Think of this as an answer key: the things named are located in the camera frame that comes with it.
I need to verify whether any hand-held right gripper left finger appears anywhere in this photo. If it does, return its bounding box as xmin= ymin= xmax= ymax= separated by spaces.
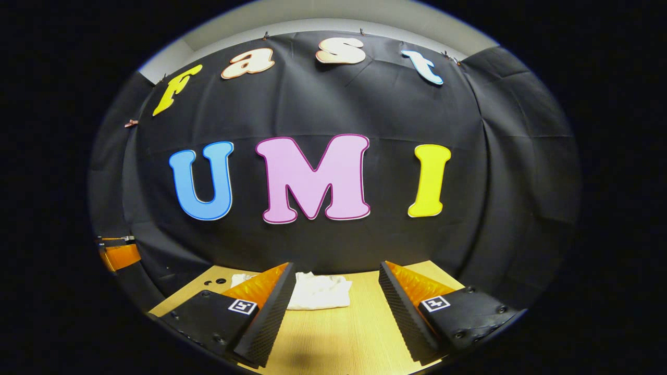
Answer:
xmin=156 ymin=261 xmax=297 ymax=368

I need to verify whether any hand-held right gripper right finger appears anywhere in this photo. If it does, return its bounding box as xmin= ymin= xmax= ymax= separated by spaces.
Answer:
xmin=379 ymin=260 xmax=522 ymax=365

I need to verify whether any white sweatshirt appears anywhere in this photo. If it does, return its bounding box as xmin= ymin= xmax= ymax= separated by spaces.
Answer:
xmin=230 ymin=271 xmax=353 ymax=311

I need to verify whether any black backdrop cloth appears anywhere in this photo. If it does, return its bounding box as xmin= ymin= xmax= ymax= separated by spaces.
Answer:
xmin=88 ymin=30 xmax=583 ymax=313

